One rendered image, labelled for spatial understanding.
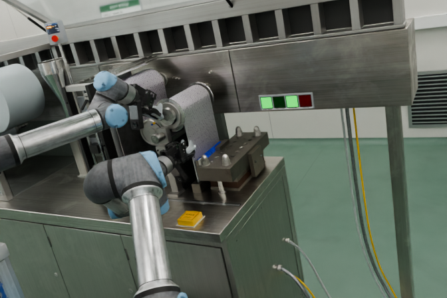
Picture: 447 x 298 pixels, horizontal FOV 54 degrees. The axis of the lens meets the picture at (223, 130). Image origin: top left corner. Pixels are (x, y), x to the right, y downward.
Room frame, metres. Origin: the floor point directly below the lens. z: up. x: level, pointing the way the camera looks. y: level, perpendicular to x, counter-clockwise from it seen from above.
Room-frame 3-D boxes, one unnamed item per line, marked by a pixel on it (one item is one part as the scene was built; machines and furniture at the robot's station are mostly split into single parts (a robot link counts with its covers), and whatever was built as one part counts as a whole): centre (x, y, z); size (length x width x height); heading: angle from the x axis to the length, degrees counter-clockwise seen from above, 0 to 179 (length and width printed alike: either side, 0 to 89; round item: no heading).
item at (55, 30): (2.08, 0.66, 1.66); 0.07 x 0.07 x 0.10; 85
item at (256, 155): (1.78, -0.12, 0.96); 0.10 x 0.03 x 0.11; 149
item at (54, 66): (2.24, 0.77, 1.50); 0.14 x 0.14 x 0.06
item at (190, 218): (1.49, 0.19, 0.91); 0.07 x 0.07 x 0.02; 59
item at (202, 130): (1.85, 0.09, 1.11); 0.23 x 0.01 x 0.18; 149
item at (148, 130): (1.94, 0.25, 1.17); 0.26 x 0.12 x 0.12; 149
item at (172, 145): (1.65, 0.22, 1.12); 0.12 x 0.08 x 0.09; 149
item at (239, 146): (1.82, -0.03, 1.00); 0.40 x 0.16 x 0.06; 149
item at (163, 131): (1.76, 0.26, 1.05); 0.06 x 0.05 x 0.31; 149
